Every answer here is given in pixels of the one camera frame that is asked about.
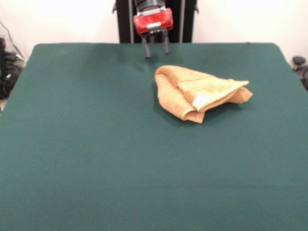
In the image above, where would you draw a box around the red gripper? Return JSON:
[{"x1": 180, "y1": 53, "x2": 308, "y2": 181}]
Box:
[{"x1": 133, "y1": 7, "x2": 175, "y2": 59}]

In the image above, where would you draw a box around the tan terry towel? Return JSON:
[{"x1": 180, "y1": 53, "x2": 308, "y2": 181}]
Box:
[{"x1": 154, "y1": 64, "x2": 254, "y2": 125}]

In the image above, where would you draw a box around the dark green tablecloth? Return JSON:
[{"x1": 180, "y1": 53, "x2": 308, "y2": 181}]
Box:
[{"x1": 0, "y1": 42, "x2": 308, "y2": 231}]

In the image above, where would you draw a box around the black equipment pile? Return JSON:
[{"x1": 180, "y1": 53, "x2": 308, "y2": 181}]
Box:
[{"x1": 0, "y1": 36, "x2": 26, "y2": 101}]

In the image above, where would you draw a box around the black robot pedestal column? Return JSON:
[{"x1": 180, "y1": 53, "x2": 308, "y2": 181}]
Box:
[{"x1": 112, "y1": 0, "x2": 200, "y2": 44}]

